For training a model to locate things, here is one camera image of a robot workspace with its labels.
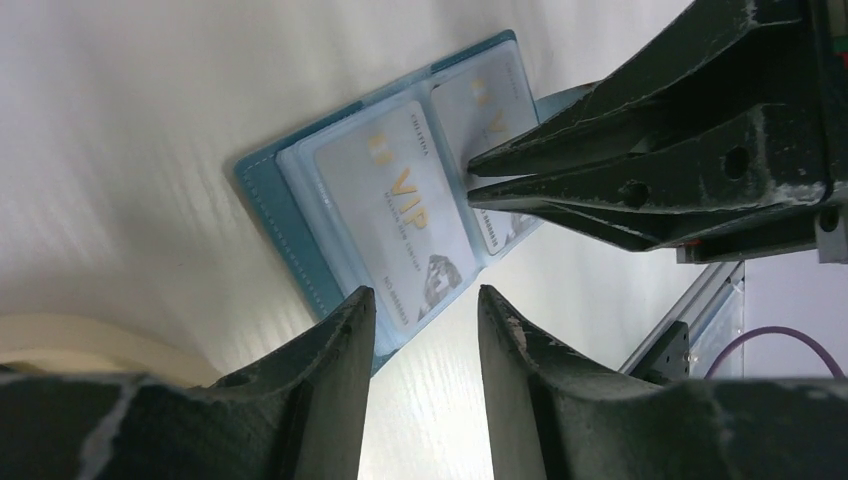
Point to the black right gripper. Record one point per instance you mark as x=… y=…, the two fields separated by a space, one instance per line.
x=770 y=181

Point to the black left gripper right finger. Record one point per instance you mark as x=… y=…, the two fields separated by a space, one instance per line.
x=553 y=413

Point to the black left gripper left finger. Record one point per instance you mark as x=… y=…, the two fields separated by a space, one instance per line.
x=297 y=413

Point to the blue leather card holder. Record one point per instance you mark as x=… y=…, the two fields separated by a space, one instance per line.
x=285 y=189

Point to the white silver card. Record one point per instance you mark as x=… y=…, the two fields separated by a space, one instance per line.
x=387 y=183
x=481 y=98

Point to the beige oval tray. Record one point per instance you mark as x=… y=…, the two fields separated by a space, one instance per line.
x=54 y=343

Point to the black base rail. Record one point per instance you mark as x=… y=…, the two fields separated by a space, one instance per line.
x=667 y=359

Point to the aluminium frame rail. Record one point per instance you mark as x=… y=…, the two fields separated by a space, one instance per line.
x=713 y=307

